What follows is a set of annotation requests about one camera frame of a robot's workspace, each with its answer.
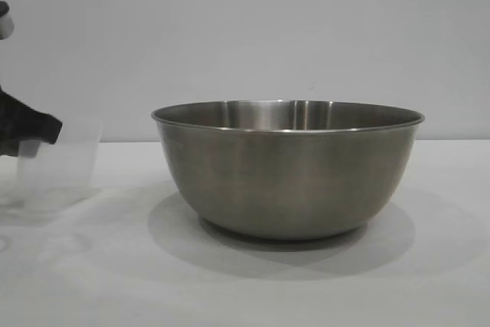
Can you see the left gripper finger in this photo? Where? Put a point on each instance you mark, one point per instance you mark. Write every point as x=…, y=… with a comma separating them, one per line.
x=23, y=128

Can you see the clear plastic measuring cup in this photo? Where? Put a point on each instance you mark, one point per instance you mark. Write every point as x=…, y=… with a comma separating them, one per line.
x=69, y=174

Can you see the stainless steel mixing bowl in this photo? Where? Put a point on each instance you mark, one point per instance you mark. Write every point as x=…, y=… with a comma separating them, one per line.
x=285, y=174

